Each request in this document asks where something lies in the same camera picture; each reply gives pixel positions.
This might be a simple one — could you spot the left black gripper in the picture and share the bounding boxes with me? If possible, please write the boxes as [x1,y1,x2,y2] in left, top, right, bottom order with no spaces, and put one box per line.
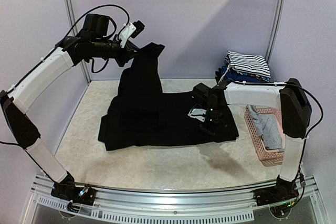
[92,38,143,66]

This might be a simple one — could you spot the black white striped shirt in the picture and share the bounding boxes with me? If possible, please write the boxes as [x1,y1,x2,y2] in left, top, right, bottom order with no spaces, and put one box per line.
[227,51,271,78]

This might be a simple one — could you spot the black garment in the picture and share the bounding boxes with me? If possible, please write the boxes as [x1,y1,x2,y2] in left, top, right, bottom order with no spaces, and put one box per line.
[98,43,224,151]

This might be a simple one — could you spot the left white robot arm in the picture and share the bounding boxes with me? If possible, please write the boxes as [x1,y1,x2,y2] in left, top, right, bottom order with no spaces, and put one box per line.
[1,14,144,200]

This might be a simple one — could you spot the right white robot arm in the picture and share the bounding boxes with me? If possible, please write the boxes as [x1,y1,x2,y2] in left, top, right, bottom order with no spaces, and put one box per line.
[188,78,312,201]

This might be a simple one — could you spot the pink plastic laundry basket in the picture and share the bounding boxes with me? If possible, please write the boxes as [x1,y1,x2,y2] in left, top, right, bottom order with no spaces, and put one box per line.
[244,105,285,166]

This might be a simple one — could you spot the blue orange patterned shorts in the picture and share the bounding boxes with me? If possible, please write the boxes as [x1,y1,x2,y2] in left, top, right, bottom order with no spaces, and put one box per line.
[221,65,270,82]

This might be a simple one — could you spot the grey garment in basket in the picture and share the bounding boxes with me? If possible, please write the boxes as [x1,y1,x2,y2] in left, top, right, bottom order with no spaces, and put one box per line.
[247,105,282,150]

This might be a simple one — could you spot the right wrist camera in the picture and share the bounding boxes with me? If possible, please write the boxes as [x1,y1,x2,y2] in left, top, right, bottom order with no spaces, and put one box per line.
[187,108,206,122]

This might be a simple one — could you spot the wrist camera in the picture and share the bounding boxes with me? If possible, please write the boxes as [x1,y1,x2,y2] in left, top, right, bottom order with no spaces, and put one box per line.
[187,108,206,122]
[118,20,145,48]

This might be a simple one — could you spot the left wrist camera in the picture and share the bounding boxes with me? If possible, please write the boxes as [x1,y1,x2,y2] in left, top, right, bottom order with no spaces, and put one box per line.
[118,20,145,48]

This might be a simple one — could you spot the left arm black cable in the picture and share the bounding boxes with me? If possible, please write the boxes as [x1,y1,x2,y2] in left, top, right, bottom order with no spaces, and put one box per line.
[0,4,132,146]

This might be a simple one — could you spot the left aluminium corner post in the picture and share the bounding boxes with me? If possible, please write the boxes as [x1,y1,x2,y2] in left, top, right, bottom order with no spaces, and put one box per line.
[59,0,92,84]

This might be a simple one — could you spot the aluminium corner post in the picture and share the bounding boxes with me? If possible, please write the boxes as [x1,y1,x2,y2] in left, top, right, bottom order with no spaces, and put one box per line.
[59,0,92,84]
[265,0,285,63]

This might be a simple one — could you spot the right aluminium corner post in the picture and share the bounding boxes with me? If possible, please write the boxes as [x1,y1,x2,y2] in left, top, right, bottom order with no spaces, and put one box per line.
[265,0,285,63]

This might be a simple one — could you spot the aluminium front rail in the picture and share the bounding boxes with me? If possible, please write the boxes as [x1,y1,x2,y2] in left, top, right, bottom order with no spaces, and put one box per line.
[22,175,329,223]

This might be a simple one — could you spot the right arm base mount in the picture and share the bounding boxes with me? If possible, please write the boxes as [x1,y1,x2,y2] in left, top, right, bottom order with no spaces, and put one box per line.
[253,170,306,208]

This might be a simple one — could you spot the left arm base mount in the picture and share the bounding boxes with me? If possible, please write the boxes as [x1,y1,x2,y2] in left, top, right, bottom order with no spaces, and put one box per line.
[51,173,97,206]

